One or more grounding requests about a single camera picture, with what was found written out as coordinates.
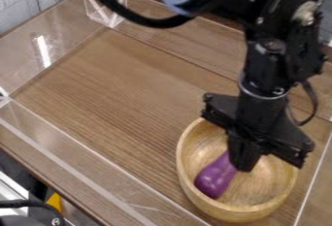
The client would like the clear acrylic tray wall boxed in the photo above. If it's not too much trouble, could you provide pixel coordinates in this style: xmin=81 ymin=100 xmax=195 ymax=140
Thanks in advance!
xmin=0 ymin=0 xmax=332 ymax=226

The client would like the yellow object under table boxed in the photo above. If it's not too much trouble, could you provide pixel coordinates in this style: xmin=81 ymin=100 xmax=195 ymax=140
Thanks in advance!
xmin=46 ymin=193 xmax=63 ymax=211

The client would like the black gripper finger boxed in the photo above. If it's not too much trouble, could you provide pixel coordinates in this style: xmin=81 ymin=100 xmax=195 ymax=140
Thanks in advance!
xmin=228 ymin=132 xmax=251 ymax=172
xmin=248 ymin=145 xmax=266 ymax=171

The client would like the clear acrylic corner bracket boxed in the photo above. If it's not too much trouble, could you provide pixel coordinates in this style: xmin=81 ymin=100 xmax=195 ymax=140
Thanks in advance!
xmin=84 ymin=0 xmax=125 ymax=29

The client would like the black cable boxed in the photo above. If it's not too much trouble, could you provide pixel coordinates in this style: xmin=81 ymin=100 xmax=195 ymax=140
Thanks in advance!
xmin=0 ymin=200 xmax=63 ymax=226

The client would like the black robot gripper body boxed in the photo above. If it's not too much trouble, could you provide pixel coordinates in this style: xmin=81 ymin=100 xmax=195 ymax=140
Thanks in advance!
xmin=201 ymin=77 xmax=315 ymax=169

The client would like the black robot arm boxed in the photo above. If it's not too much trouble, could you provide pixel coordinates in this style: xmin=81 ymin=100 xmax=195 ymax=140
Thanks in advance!
xmin=98 ymin=0 xmax=327 ymax=172

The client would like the brown wooden bowl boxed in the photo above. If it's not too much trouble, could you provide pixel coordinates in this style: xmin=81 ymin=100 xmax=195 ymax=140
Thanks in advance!
xmin=177 ymin=118 xmax=299 ymax=223

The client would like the purple toy eggplant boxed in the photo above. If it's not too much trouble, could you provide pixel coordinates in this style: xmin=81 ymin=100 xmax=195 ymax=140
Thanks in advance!
xmin=195 ymin=152 xmax=238 ymax=199

